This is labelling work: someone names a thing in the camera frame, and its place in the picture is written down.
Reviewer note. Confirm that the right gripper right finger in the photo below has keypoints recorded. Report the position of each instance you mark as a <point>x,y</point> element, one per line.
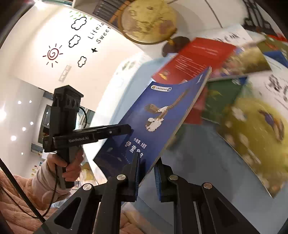
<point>163,185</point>

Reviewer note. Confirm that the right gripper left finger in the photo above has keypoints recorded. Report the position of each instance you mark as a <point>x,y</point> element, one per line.
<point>136,173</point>

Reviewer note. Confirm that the blue book with sheep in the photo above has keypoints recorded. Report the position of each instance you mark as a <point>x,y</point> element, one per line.
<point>155,117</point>

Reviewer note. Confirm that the left hand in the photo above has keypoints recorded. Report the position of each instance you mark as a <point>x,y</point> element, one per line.
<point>72,170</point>

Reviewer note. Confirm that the light blue desk mat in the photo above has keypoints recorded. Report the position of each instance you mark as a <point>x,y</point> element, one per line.
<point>200,155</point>

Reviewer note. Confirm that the dark green insect book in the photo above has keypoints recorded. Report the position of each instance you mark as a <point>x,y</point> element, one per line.
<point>221,95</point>

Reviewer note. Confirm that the yellow green picture book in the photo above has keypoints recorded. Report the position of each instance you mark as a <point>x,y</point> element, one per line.
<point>256,127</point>

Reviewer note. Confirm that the red cover book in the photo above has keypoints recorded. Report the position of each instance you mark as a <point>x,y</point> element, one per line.
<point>193,60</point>

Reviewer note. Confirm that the dark hardcover book set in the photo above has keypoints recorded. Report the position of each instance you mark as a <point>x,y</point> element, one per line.
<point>107,9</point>

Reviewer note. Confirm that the antique yellow globe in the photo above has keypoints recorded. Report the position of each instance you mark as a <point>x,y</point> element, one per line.
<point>151,23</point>

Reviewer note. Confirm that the colorful picture book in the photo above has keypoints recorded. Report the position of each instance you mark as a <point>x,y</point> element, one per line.
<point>244,61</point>

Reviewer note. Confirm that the white calligraphy title book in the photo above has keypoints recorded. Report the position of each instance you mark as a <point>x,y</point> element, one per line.
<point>236,35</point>

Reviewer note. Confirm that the olive green book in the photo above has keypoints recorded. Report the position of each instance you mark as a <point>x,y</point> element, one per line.
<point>273,43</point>

